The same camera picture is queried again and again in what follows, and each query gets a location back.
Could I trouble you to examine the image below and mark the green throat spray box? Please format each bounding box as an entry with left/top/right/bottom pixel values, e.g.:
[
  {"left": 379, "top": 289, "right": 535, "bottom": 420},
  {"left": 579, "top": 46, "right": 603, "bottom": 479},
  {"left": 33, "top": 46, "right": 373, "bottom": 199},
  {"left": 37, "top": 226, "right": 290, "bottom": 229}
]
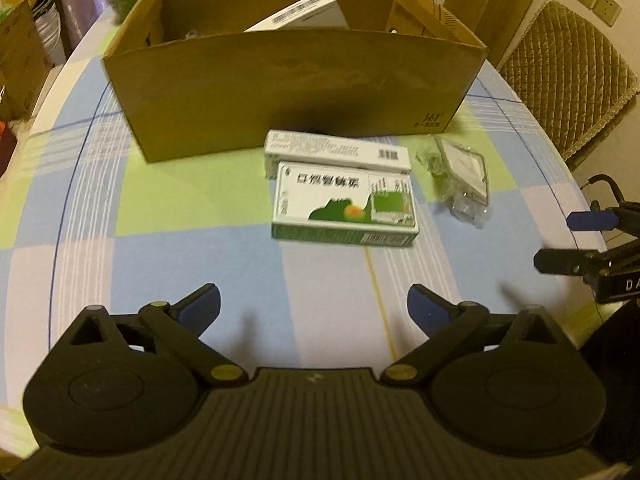
[{"left": 271, "top": 162, "right": 420, "bottom": 247}]

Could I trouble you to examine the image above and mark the narrow white barcode box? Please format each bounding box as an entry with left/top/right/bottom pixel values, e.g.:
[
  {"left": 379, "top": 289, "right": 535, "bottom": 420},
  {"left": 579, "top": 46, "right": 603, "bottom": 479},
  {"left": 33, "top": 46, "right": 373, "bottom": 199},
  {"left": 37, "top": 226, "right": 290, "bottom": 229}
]
[{"left": 264, "top": 129, "right": 411, "bottom": 179}]

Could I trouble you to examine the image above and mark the clear blister pack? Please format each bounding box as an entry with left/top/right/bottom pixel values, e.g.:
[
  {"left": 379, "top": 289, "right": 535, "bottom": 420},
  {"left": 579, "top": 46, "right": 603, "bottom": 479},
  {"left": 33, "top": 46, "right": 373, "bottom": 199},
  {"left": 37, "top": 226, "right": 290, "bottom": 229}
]
[{"left": 416, "top": 136, "right": 491, "bottom": 229}]

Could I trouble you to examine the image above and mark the checked tablecloth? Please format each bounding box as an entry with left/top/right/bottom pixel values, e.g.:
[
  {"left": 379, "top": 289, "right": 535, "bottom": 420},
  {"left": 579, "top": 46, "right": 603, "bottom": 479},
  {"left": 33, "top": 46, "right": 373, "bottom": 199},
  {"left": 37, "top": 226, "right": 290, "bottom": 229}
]
[{"left": 1, "top": 13, "right": 604, "bottom": 457}]

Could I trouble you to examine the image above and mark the quilted chair cushion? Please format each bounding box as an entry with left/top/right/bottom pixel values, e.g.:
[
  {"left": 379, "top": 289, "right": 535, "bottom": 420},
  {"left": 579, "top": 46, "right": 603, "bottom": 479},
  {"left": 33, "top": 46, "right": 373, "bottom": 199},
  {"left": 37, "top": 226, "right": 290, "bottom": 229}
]
[{"left": 498, "top": 0, "right": 639, "bottom": 169}]

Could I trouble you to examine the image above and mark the brown cardboard box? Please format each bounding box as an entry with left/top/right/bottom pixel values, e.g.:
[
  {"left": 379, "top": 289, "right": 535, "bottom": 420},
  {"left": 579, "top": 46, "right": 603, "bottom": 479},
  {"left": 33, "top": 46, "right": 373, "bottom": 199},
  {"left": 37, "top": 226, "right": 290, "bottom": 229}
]
[{"left": 103, "top": 0, "right": 487, "bottom": 162}]

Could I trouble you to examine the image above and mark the white box inside carton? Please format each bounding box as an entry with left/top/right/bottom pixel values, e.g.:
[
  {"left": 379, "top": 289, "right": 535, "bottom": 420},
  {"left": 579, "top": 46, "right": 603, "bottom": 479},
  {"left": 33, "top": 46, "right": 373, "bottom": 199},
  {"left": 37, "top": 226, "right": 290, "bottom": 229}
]
[{"left": 245, "top": 0, "right": 349, "bottom": 32}]

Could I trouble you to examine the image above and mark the wall socket plate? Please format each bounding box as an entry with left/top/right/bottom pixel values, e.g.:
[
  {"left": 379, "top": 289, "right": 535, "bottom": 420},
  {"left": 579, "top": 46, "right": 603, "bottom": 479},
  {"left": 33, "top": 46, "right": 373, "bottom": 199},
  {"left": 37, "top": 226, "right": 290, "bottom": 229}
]
[{"left": 576, "top": 0, "right": 622, "bottom": 27}]

